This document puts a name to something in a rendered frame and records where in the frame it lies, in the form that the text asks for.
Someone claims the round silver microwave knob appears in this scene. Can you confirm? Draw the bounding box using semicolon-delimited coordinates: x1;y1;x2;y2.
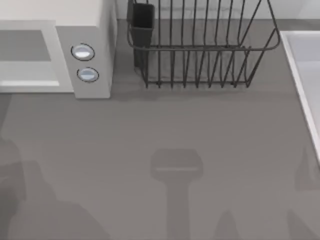
76;66;100;83
70;43;96;62

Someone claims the pale microwave oven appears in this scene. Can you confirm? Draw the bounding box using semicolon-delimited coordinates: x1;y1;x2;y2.
0;0;118;100

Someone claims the dark cutlery holder box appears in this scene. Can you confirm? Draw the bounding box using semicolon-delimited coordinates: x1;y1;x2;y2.
126;0;156;74

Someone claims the microwave oven door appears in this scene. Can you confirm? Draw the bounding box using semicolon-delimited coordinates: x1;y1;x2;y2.
0;20;75;94

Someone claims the white sink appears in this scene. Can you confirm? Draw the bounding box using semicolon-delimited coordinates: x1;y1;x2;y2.
279;30;320;168

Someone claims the dark wire dish rack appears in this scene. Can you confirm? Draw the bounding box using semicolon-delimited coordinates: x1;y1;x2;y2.
126;0;281;89

